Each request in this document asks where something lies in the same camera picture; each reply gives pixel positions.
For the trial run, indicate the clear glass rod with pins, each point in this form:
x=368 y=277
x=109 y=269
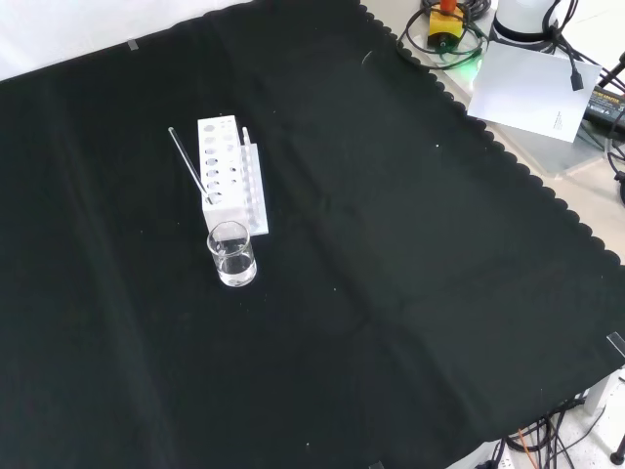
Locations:
x=188 y=165

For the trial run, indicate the white test tube rack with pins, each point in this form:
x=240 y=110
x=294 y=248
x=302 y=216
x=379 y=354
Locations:
x=229 y=185

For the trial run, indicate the black bench cloth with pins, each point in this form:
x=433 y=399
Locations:
x=342 y=273

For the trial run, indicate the clear glass beaker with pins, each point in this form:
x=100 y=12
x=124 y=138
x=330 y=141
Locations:
x=233 y=256

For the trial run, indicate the yellow stop button box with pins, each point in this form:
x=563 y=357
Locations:
x=445 y=27

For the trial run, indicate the white paper sheet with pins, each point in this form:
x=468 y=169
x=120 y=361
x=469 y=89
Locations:
x=532 y=93

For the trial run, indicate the pale board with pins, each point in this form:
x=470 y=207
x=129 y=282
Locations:
x=561 y=151

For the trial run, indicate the black power adapter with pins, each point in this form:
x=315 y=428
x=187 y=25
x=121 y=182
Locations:
x=605 y=108

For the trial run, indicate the black tripod leg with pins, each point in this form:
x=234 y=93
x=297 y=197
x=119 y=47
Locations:
x=618 y=452

